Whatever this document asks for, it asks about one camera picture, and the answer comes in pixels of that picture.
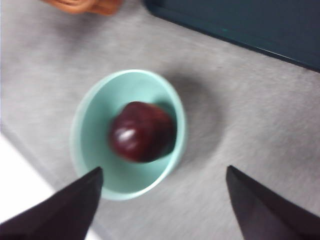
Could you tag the black rectangular tray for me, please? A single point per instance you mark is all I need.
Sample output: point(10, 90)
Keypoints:
point(250, 22)

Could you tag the dark purple plum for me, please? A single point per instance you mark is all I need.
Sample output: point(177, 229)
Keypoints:
point(142, 132)

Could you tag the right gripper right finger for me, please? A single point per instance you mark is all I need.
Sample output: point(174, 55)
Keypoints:
point(270, 215)

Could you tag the teal ribbed bowl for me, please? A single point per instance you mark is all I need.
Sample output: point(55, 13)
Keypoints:
point(100, 130)

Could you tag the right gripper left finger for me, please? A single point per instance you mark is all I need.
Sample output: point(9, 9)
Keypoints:
point(57, 215)

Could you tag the brown wicker basket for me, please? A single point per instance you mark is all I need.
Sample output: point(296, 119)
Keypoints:
point(82, 6)

